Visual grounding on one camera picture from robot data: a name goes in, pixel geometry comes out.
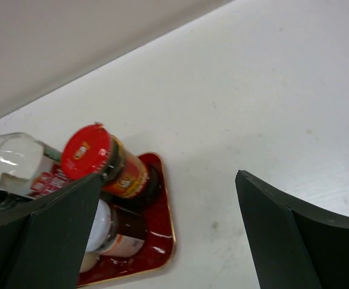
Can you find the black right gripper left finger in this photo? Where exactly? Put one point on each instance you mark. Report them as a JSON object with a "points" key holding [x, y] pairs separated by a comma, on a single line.
{"points": [[42, 242]]}

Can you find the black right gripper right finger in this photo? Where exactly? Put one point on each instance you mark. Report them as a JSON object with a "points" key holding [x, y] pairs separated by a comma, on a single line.
{"points": [[294, 244]]}

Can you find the grey lid spice jar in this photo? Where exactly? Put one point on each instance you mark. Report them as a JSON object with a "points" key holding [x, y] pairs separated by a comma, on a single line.
{"points": [[89, 261]]}

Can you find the black cap clear bottle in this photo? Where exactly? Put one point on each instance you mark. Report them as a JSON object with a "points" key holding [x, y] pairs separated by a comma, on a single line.
{"points": [[9, 201]]}

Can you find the white lid spice jar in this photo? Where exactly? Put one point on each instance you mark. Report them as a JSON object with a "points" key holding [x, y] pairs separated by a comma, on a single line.
{"points": [[116, 232]]}

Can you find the dark red sauce bottle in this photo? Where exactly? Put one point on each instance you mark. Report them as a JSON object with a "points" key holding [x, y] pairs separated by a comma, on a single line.
{"points": [[29, 167]]}

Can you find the red lid white jar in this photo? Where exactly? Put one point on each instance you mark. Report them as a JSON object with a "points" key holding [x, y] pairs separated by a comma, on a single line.
{"points": [[92, 149]]}

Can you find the red lacquer tray gold rim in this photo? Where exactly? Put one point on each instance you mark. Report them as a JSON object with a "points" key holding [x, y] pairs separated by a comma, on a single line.
{"points": [[158, 250]]}

